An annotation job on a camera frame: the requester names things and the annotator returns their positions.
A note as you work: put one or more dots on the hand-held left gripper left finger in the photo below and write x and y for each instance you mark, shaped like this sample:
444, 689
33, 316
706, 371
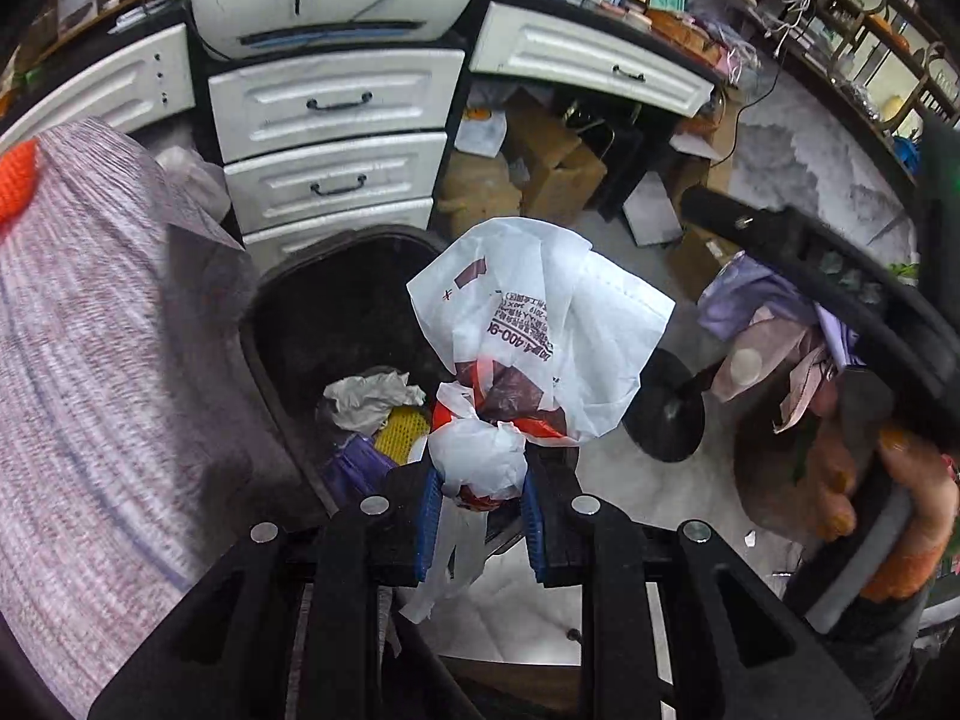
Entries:
426, 525

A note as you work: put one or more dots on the carved wooden box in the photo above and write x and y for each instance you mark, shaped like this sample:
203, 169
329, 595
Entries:
679, 30

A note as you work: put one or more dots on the yellow foam fruit net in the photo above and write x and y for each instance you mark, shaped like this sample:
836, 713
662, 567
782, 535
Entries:
401, 431

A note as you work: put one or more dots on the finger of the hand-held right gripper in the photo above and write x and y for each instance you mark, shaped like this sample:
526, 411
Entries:
750, 225

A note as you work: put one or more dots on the purple printed cloth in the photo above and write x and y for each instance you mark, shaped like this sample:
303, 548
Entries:
750, 292

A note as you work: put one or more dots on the white printer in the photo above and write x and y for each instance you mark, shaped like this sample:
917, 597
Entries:
337, 0

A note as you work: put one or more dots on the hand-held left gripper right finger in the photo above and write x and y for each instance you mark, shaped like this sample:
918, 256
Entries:
536, 532

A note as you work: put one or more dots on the black trash bin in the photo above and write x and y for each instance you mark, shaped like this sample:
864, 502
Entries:
337, 315

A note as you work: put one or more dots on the white bag orange print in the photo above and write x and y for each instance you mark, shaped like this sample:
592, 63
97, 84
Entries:
480, 135

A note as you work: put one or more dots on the small cardboard box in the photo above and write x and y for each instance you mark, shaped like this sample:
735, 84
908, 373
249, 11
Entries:
697, 255

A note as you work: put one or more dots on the wide white desk drawer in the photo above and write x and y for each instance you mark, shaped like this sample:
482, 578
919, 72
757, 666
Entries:
570, 52

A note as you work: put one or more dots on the white printed plastic bag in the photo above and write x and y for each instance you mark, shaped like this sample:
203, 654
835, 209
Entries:
540, 315

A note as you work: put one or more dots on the person's right forearm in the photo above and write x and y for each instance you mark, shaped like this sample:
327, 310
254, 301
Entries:
892, 660

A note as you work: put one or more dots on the purple plastic bag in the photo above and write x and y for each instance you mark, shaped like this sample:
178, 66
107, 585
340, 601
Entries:
360, 469

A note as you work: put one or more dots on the orange foam fruit net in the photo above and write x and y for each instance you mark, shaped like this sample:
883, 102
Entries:
15, 180

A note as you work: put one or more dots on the white cabinet front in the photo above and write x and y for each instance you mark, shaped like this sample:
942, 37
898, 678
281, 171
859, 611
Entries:
112, 90

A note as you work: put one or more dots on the person's right hand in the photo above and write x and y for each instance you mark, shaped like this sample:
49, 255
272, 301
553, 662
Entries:
930, 510

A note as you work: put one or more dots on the purple striped tablecloth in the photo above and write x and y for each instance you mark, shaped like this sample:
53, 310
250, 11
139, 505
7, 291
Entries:
90, 390

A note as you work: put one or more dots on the black round stool base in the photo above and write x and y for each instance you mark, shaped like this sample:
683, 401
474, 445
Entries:
664, 420

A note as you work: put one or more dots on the grey flat board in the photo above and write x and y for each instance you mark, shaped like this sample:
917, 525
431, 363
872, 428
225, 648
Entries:
652, 210

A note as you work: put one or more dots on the pink dotted cloth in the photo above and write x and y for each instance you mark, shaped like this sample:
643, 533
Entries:
765, 360

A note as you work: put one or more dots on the open cardboard box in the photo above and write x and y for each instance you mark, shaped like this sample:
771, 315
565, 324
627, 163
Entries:
555, 180

